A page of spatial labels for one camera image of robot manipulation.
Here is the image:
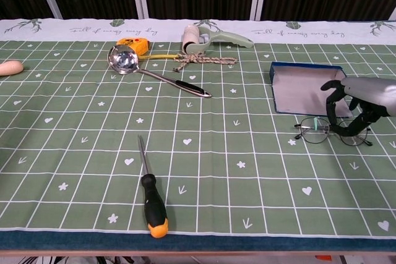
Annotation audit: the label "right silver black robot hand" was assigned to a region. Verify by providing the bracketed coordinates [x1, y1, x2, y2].
[321, 75, 396, 137]

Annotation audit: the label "black orange screwdriver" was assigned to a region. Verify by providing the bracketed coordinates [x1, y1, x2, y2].
[137, 135, 170, 239]

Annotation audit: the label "steel ladle black handle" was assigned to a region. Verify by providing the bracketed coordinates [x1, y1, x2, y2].
[107, 45, 213, 99]

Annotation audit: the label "thin-framed eyeglasses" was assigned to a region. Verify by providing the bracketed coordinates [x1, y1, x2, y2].
[293, 116, 372, 147]

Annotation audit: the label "pale green lint roller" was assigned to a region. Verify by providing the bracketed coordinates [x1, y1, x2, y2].
[181, 24, 254, 54]

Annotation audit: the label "braided beige rope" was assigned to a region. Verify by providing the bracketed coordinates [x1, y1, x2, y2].
[173, 53, 238, 72]

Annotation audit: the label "beige rounded object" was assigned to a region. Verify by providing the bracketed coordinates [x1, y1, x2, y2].
[0, 60, 25, 77]

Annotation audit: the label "blue glasses case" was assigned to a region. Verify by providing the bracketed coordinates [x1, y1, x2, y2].
[269, 61, 353, 119]

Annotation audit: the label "yellow tape measure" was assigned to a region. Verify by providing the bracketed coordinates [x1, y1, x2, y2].
[116, 37, 182, 61]

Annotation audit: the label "green grid tablecloth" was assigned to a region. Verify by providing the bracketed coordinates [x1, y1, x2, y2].
[0, 18, 396, 240]

